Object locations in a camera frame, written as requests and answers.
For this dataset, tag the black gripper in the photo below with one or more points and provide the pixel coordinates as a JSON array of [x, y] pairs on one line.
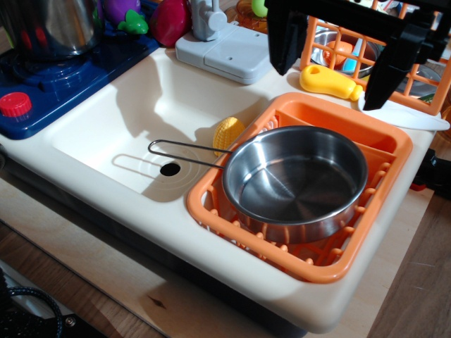
[[287, 32]]

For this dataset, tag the steel pan with wire handle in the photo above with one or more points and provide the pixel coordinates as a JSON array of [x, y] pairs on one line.
[[294, 184]]

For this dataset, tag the orange plastic drying rack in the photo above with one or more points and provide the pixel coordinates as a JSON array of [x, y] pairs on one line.
[[386, 149]]

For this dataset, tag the cream toy sink unit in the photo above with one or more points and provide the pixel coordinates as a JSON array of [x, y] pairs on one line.
[[94, 212]]

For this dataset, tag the orange grid basket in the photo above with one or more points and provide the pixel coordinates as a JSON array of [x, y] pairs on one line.
[[425, 86]]

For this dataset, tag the orange transparent toy bowl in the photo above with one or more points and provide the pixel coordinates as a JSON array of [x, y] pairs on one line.
[[250, 14]]

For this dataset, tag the grey toy faucet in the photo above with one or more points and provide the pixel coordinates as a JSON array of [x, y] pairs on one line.
[[223, 48]]

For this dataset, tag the yellow toy corn cob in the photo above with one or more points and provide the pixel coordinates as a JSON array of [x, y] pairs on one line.
[[227, 131]]

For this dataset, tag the black red clamp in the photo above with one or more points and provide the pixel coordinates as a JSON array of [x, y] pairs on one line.
[[434, 174]]

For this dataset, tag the magenta toy fruit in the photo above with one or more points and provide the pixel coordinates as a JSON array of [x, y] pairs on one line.
[[170, 21]]

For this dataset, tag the purple toy eggplant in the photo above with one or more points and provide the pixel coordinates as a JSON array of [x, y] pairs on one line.
[[125, 15]]

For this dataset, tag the blue toy stove top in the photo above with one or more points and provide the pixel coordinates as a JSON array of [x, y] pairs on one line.
[[54, 88]]

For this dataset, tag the large steel pot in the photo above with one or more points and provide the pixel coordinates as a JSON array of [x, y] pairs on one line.
[[52, 30]]

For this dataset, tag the red stove knob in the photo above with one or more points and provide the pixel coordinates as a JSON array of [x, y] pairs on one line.
[[15, 104]]

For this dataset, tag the toy knife yellow handle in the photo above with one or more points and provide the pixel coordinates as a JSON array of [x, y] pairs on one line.
[[322, 80]]

